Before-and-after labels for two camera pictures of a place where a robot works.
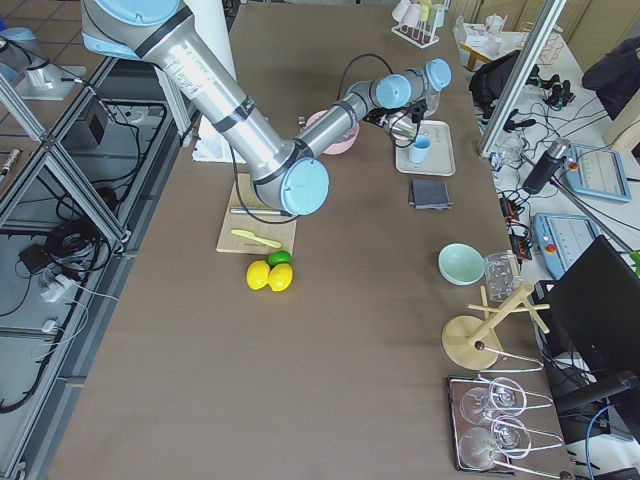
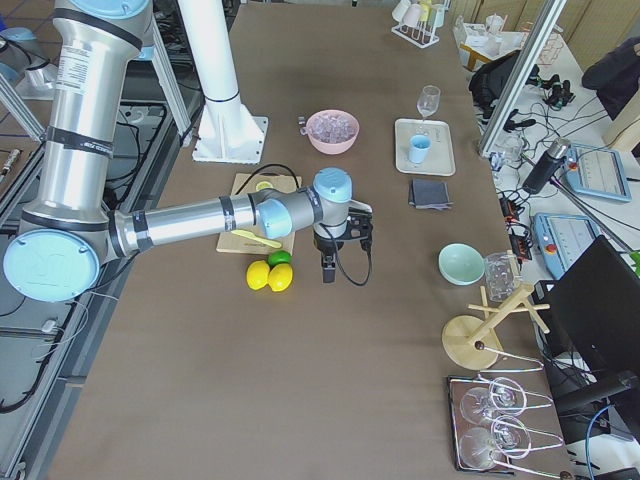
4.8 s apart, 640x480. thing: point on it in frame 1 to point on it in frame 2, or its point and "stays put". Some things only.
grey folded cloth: [429, 194] stays put
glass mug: [502, 275] stays put
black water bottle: [546, 166] stays put
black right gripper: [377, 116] to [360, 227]
